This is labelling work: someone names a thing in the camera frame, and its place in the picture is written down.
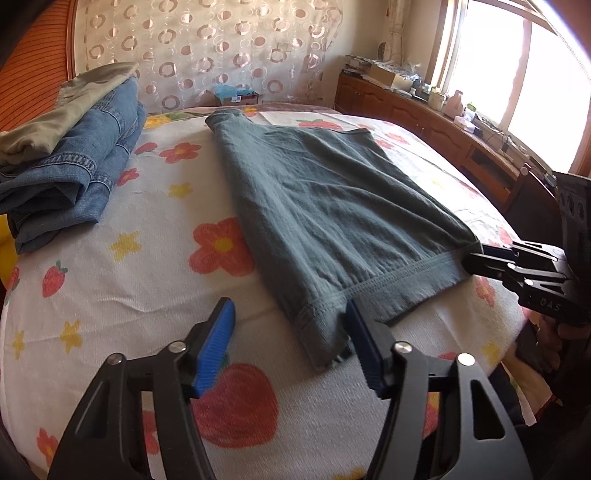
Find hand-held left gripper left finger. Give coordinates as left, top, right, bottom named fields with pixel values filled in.
left=46, top=298, right=238, bottom=480

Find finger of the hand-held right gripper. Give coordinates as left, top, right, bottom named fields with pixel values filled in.
left=462, top=251, right=570, bottom=291
left=480, top=239, right=561, bottom=266

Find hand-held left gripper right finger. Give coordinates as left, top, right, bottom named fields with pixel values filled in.
left=344, top=298, right=532, bottom=480

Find folded khaki pants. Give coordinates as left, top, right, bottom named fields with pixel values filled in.
left=0, top=61, right=139, bottom=169

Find person's right hand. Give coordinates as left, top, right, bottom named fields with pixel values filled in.
left=534, top=318, right=567, bottom=376

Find white floral bed sheet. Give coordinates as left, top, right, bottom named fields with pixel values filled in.
left=0, top=108, right=532, bottom=480

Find long wooden cabinet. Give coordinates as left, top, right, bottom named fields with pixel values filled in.
left=335, top=74, right=555, bottom=217

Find wooden-framed window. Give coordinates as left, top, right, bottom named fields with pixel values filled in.
left=425, top=0, right=591, bottom=176

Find yellow plush toy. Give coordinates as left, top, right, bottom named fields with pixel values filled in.
left=0, top=219, right=14, bottom=305

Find folded blue jeans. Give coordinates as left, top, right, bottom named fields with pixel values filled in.
left=0, top=76, right=148, bottom=254

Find beige flat carton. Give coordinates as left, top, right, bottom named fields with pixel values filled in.
left=369, top=65, right=399, bottom=87

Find pale window curtain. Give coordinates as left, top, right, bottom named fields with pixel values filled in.
left=383, top=0, right=458, bottom=88

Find cardboard box with blue bags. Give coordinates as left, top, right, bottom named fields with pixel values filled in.
left=215, top=85, right=264, bottom=108

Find circle-patterned sheer curtain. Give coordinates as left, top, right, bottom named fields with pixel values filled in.
left=69, top=0, right=352, bottom=116

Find wooden slatted wardrobe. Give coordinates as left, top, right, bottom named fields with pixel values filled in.
left=0, top=0, right=81, bottom=134

